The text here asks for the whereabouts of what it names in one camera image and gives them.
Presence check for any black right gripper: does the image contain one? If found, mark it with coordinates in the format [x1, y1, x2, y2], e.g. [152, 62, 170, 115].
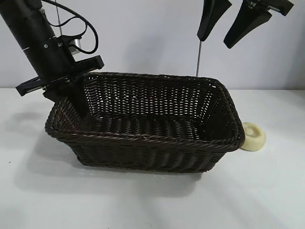
[198, 0, 295, 49]

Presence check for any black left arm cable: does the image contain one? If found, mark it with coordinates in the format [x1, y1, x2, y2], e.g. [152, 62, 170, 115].
[44, 0, 99, 54]

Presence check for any dark brown woven basket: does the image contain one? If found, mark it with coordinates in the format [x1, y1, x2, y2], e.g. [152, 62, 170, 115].
[44, 71, 246, 173]

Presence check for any thin dark backdrop pole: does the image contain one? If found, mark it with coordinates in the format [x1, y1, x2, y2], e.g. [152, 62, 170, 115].
[54, 0, 64, 37]
[195, 41, 203, 77]

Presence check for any pale yellow egg yolk pastry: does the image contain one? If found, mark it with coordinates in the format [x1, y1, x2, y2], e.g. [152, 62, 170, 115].
[241, 121, 267, 152]

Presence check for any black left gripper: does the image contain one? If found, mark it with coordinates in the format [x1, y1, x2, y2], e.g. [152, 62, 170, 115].
[16, 38, 105, 118]

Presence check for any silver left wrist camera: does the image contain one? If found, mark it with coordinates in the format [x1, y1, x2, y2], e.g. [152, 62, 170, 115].
[57, 35, 84, 63]

